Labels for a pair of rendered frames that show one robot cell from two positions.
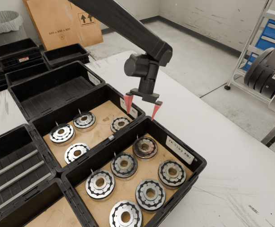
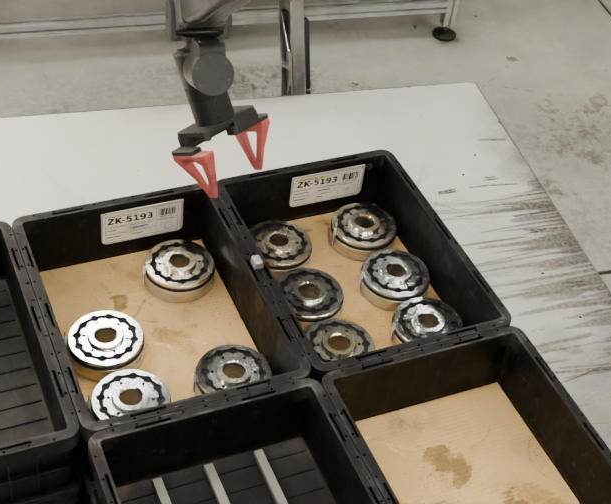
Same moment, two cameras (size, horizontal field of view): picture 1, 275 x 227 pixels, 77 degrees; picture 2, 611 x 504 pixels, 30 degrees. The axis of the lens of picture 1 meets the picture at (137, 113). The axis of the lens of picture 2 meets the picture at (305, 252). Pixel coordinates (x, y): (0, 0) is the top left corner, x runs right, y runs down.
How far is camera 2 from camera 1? 1.31 m
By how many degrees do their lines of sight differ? 52
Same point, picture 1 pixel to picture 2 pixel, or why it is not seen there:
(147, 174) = (342, 273)
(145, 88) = (226, 104)
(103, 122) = (128, 310)
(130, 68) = (217, 75)
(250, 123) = not seen: hidden behind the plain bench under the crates
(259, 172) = (383, 140)
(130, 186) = (358, 311)
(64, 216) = (381, 437)
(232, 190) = not seen: hidden behind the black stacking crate
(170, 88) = (12, 146)
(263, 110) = (102, 60)
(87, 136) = (162, 359)
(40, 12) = not seen: outside the picture
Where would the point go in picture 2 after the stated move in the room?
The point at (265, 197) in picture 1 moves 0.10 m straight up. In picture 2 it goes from (434, 164) to (443, 121)
